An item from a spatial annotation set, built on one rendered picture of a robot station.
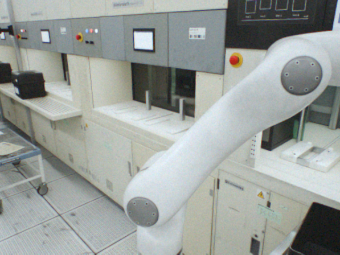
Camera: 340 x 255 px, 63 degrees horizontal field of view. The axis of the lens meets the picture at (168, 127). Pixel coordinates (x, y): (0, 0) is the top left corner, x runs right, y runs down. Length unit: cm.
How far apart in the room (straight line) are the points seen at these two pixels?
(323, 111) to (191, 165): 162
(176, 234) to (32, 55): 331
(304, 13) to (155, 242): 90
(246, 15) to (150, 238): 94
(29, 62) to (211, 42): 278
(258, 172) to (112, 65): 161
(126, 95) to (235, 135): 213
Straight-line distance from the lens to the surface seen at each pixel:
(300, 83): 45
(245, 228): 154
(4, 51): 526
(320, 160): 147
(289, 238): 117
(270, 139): 156
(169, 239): 72
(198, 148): 56
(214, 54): 135
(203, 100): 143
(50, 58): 387
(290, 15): 118
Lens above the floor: 148
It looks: 20 degrees down
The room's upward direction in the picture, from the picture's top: straight up
